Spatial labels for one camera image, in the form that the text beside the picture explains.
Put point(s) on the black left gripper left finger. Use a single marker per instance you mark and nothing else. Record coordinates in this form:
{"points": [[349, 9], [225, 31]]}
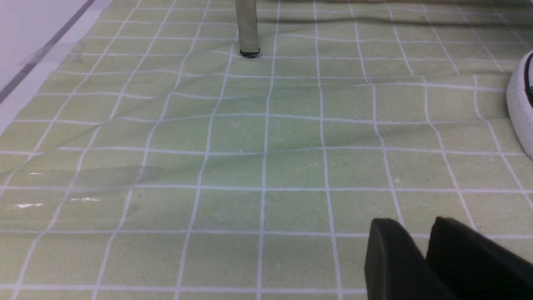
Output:
{"points": [[395, 269]]}

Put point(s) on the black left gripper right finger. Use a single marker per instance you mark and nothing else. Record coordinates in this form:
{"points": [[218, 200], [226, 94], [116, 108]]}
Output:
{"points": [[473, 267]]}

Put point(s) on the metal shoe rack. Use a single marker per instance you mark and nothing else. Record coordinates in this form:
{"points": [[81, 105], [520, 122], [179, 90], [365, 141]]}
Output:
{"points": [[247, 21]]}

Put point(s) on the black canvas sneaker left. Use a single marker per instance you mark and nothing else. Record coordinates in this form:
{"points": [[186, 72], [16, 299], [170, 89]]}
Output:
{"points": [[519, 100]]}

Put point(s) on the green checkered tablecloth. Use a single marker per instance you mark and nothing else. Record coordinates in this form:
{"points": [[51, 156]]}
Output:
{"points": [[154, 162]]}

